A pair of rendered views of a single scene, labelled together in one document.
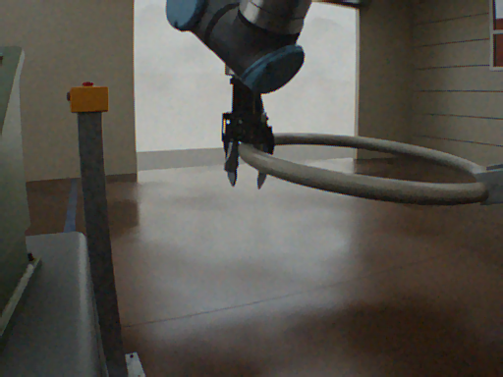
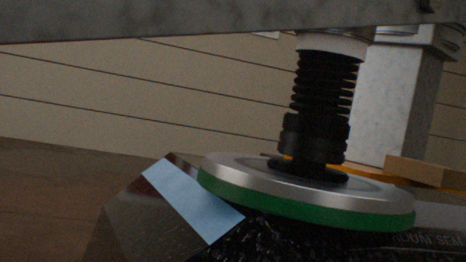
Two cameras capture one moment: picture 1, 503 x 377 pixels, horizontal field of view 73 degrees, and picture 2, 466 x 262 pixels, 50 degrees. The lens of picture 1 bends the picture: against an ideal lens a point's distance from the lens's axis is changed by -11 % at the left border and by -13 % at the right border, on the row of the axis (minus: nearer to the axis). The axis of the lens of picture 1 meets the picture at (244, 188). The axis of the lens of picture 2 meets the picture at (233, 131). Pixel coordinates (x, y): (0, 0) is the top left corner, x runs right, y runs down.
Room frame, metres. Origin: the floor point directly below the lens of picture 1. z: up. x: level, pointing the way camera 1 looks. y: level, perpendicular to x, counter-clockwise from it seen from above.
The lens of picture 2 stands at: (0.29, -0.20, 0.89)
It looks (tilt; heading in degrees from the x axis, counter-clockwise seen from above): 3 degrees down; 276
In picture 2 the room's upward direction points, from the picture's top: 11 degrees clockwise
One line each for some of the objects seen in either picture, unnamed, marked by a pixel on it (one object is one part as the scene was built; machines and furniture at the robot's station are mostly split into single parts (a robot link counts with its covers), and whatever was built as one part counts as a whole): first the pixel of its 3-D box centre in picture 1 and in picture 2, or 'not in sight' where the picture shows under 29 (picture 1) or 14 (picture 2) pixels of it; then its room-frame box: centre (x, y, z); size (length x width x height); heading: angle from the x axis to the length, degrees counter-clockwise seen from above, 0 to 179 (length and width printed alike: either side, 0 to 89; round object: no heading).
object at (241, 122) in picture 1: (247, 111); not in sight; (0.72, 0.00, 1.00); 0.09 x 0.08 x 0.12; 167
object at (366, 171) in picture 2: not in sight; (380, 171); (-0.02, -1.82, 0.76); 0.49 x 0.49 x 0.05; 26
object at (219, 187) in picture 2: not in sight; (304, 182); (0.26, -0.71, 0.82); 0.22 x 0.22 x 0.04
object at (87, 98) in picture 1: (98, 245); not in sight; (1.21, 0.50, 0.54); 0.20 x 0.20 x 1.09; 26
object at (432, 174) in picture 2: not in sight; (424, 172); (-0.09, -1.57, 0.81); 0.20 x 0.10 x 0.05; 124
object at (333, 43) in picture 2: not in sight; (333, 39); (0.26, -0.71, 0.97); 0.07 x 0.07 x 0.04
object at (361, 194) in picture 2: not in sight; (305, 179); (0.26, -0.71, 0.83); 0.21 x 0.21 x 0.01
